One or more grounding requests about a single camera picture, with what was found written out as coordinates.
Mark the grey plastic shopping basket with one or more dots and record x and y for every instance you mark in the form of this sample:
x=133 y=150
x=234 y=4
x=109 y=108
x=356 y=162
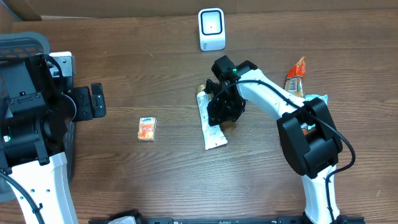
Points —
x=22 y=45

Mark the small orange tissue packet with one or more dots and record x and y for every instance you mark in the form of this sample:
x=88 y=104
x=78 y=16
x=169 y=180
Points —
x=146 y=129

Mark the white barcode scanner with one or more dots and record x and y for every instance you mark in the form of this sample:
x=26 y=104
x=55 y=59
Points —
x=211 y=29

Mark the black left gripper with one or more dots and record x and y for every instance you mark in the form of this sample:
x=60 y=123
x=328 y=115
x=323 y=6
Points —
x=84 y=102

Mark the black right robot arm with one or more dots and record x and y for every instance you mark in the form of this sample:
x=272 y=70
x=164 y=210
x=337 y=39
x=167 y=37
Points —
x=306 y=130

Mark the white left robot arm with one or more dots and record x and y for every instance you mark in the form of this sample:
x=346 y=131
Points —
x=43 y=192

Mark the teal wet wipes packet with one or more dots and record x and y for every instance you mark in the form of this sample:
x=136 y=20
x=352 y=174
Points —
x=324 y=98

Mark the white tube gold cap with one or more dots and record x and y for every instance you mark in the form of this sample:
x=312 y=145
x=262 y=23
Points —
x=213 y=135

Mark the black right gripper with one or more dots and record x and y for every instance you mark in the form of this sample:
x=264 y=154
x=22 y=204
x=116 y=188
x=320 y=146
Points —
x=217 y=114

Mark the red spaghetti packet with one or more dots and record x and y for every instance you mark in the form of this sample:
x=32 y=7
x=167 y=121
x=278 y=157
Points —
x=294 y=79

